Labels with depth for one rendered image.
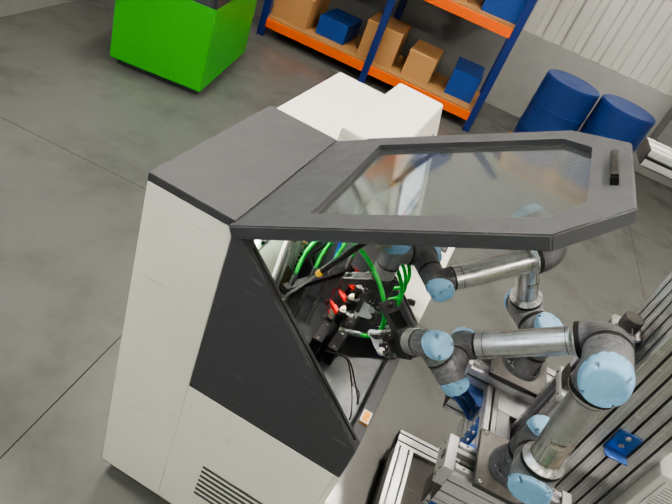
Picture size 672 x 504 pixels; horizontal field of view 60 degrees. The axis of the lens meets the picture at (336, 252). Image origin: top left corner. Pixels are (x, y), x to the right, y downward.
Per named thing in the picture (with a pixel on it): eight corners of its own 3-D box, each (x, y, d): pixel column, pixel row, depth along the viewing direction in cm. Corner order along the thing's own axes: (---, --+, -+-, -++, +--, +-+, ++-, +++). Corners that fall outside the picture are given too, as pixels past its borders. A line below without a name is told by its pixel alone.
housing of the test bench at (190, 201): (155, 503, 241) (235, 220, 154) (99, 467, 245) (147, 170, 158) (301, 317, 353) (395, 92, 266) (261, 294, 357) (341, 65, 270)
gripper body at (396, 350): (382, 358, 173) (404, 362, 162) (374, 330, 173) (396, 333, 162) (403, 349, 177) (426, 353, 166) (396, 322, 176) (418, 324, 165)
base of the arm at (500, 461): (534, 462, 186) (551, 444, 180) (533, 502, 174) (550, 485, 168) (491, 440, 187) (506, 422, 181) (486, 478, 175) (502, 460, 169)
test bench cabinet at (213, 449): (274, 582, 233) (338, 479, 187) (154, 504, 241) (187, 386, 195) (340, 452, 289) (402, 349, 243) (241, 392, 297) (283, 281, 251)
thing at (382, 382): (343, 469, 190) (360, 441, 181) (332, 462, 191) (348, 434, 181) (399, 354, 240) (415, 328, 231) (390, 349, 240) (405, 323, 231)
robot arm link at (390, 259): (418, 247, 177) (394, 245, 173) (404, 273, 183) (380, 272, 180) (409, 231, 182) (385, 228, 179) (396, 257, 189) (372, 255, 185)
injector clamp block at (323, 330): (323, 378, 212) (337, 351, 203) (300, 364, 213) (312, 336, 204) (357, 325, 239) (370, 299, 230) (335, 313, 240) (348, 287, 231)
